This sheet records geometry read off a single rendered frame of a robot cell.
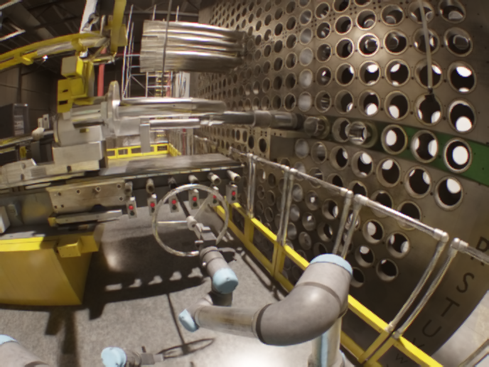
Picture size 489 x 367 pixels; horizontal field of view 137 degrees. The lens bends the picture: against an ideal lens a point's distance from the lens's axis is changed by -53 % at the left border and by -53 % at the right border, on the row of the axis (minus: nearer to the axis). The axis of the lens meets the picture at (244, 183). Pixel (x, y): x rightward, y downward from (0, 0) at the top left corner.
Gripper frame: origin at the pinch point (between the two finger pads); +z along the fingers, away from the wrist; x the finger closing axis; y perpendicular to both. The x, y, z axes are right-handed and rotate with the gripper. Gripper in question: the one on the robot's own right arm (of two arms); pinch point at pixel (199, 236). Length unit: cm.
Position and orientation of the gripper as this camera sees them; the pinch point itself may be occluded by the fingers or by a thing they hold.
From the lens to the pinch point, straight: 88.7
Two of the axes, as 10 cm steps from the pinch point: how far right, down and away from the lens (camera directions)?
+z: -4.6, -2.9, 8.4
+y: -8.7, -0.2, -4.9
